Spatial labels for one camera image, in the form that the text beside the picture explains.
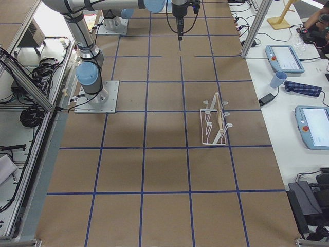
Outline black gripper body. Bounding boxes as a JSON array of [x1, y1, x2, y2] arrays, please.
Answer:
[[172, 0, 188, 26]]

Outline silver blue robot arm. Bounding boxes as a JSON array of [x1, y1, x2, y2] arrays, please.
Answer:
[[43, 1, 168, 99]]

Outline blue plastic cup on table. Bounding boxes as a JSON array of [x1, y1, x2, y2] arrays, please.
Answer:
[[270, 71, 287, 89]]

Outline wooden stand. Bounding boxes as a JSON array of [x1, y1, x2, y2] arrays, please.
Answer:
[[267, 0, 296, 30]]

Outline upper teach pendant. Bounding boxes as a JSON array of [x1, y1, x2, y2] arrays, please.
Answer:
[[265, 45, 305, 74]]

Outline teach pendant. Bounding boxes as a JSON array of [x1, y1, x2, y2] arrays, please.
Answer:
[[265, 45, 305, 74], [295, 105, 328, 150]]

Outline black power adapter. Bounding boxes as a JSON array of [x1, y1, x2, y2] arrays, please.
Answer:
[[259, 93, 276, 107]]

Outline blue plaid folded umbrella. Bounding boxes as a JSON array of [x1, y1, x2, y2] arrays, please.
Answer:
[[284, 81, 322, 97]]

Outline grey electronics box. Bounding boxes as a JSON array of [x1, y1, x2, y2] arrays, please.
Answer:
[[18, 19, 45, 48]]

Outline lower teach pendant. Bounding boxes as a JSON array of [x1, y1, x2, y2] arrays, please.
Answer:
[[295, 105, 328, 150]]

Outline black equipment case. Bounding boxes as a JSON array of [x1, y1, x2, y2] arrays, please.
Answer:
[[287, 181, 323, 234]]

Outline aluminium frame post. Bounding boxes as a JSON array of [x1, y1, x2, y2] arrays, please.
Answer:
[[241, 0, 271, 58]]

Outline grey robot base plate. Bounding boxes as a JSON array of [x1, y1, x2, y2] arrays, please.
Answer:
[[74, 81, 119, 114]]

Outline white wire cup rack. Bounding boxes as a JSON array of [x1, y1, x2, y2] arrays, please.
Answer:
[[199, 92, 233, 146]]

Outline aluminium side frame rail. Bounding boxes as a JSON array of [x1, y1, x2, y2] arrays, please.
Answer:
[[1, 48, 61, 112]]

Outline coiled black cable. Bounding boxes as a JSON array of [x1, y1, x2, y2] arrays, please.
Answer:
[[20, 105, 43, 129]]

